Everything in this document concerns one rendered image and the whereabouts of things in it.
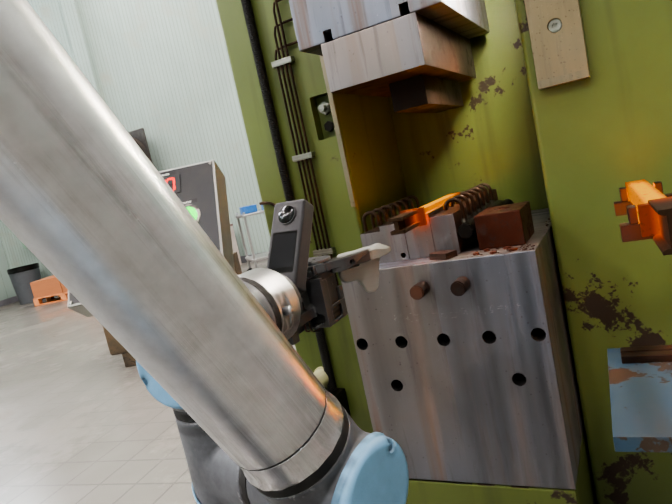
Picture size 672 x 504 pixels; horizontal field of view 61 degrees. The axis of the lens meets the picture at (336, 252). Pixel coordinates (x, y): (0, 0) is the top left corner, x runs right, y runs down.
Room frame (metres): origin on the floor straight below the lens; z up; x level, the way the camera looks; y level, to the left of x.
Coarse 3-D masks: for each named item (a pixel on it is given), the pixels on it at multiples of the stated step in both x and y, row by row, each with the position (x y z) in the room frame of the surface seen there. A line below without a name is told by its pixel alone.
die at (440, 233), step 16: (496, 192) 1.43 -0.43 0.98; (448, 208) 1.18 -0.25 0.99; (464, 208) 1.14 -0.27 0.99; (384, 224) 1.15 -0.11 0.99; (432, 224) 1.08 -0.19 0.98; (448, 224) 1.07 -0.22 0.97; (368, 240) 1.15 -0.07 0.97; (384, 240) 1.13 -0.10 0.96; (400, 240) 1.12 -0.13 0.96; (416, 240) 1.10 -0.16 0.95; (432, 240) 1.09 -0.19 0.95; (448, 240) 1.07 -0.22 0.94; (464, 240) 1.10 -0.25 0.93; (384, 256) 1.14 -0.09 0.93; (400, 256) 1.12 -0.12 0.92; (416, 256) 1.10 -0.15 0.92
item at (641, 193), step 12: (636, 192) 0.75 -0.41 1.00; (648, 192) 0.73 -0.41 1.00; (660, 192) 0.70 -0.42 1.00; (636, 204) 0.73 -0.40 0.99; (648, 204) 0.60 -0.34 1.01; (660, 204) 0.55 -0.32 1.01; (648, 216) 0.60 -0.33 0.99; (660, 216) 0.57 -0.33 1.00; (648, 228) 0.60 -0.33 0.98; (660, 228) 0.58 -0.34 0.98; (660, 240) 0.56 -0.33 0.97
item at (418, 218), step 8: (440, 200) 1.23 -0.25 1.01; (416, 208) 1.08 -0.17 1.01; (424, 208) 1.12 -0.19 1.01; (432, 208) 1.16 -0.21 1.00; (400, 216) 1.01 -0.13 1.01; (408, 216) 1.03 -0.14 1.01; (416, 216) 1.08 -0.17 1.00; (424, 216) 1.08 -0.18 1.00; (400, 224) 1.01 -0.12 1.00; (408, 224) 1.04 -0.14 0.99; (416, 224) 1.06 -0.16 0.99; (424, 224) 1.07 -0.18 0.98; (392, 232) 1.01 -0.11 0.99; (400, 232) 1.00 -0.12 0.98
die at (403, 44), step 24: (384, 24) 1.09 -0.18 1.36; (408, 24) 1.07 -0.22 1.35; (432, 24) 1.15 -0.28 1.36; (336, 48) 1.14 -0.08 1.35; (360, 48) 1.12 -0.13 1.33; (384, 48) 1.10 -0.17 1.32; (408, 48) 1.07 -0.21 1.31; (432, 48) 1.12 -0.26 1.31; (456, 48) 1.29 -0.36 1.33; (336, 72) 1.15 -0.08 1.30; (360, 72) 1.12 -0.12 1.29; (384, 72) 1.10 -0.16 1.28; (408, 72) 1.11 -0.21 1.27; (432, 72) 1.18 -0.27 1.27; (456, 72) 1.26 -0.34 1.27; (384, 96) 1.40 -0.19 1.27
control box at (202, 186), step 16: (176, 176) 1.27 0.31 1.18; (192, 176) 1.26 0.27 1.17; (208, 176) 1.26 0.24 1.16; (224, 176) 1.34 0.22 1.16; (176, 192) 1.25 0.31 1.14; (192, 192) 1.24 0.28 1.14; (208, 192) 1.24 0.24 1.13; (224, 192) 1.30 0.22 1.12; (208, 208) 1.22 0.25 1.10; (224, 208) 1.26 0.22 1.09; (208, 224) 1.20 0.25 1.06; (224, 224) 1.23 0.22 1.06; (224, 240) 1.20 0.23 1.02; (224, 256) 1.16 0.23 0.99; (80, 304) 1.16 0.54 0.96
